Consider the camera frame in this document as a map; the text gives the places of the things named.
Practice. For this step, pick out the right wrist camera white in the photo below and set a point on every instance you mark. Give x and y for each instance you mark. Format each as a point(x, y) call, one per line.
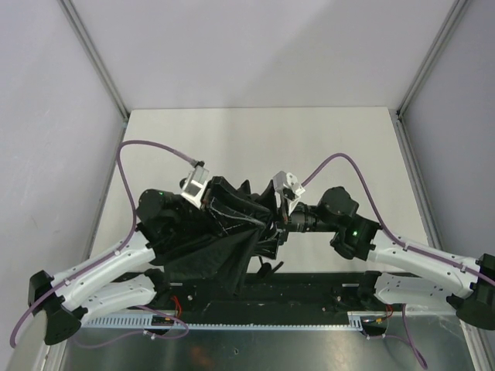
point(288, 185)

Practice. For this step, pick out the right aluminium frame post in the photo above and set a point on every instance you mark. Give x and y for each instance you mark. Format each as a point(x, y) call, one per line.
point(438, 45)

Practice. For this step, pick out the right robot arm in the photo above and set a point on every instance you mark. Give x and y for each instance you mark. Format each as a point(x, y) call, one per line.
point(464, 283)

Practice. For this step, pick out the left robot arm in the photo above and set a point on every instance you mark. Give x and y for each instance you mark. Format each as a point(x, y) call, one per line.
point(120, 277)

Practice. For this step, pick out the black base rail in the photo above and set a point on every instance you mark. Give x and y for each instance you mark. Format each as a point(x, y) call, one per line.
point(280, 299)

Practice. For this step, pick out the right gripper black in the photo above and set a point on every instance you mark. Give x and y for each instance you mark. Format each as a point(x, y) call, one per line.
point(281, 226)

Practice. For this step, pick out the aluminium frame post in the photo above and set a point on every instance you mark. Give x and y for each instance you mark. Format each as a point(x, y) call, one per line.
point(438, 45)
point(86, 41)

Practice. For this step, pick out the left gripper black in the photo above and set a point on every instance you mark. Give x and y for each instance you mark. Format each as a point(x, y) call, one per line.
point(223, 189)

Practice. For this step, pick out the left aluminium frame post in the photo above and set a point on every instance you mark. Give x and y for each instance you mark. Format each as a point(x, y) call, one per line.
point(86, 41)

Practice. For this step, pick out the black folding umbrella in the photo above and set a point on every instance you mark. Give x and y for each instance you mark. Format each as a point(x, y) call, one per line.
point(192, 245)

